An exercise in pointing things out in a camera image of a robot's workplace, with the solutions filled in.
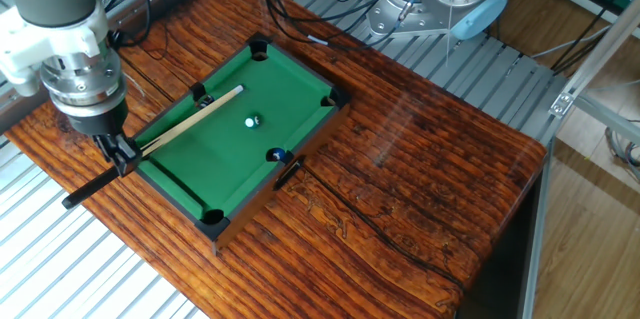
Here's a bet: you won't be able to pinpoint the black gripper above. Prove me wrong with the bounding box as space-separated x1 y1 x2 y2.
64 102 144 177

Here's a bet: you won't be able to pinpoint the wooden pool cue black handle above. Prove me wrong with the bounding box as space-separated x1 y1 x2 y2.
61 84 246 211

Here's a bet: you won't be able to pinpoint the mini green felt pool table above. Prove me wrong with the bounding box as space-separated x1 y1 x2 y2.
112 32 351 256

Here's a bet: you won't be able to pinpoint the aluminium table leg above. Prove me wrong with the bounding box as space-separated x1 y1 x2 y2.
519 136 556 319

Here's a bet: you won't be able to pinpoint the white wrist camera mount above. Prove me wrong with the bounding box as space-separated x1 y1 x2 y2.
0 6 110 98

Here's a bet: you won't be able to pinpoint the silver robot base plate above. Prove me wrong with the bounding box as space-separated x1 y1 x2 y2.
367 0 454 43

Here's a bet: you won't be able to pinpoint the white thin strap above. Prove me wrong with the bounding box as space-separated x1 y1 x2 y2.
444 6 454 68

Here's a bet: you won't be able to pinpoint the aluminium frame crossbar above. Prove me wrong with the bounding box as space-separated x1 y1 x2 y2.
569 91 640 146

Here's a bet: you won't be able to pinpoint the aluminium frame post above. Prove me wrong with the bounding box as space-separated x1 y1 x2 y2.
548 0 640 119

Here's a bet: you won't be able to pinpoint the loose cable loops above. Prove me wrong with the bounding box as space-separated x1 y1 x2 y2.
603 126 640 181

